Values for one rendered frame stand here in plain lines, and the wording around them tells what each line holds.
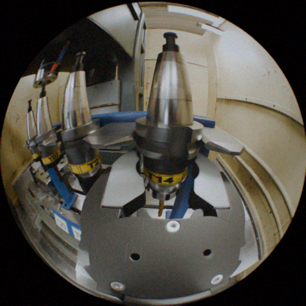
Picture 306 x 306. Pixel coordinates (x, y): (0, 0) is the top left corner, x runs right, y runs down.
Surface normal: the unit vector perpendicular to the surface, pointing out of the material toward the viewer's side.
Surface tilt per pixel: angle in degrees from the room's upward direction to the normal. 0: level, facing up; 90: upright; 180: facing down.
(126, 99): 90
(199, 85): 90
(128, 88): 90
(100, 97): 90
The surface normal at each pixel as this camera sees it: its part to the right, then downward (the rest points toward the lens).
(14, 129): 1.00, 0.05
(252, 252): -0.40, -0.82
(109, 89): -0.07, 0.47
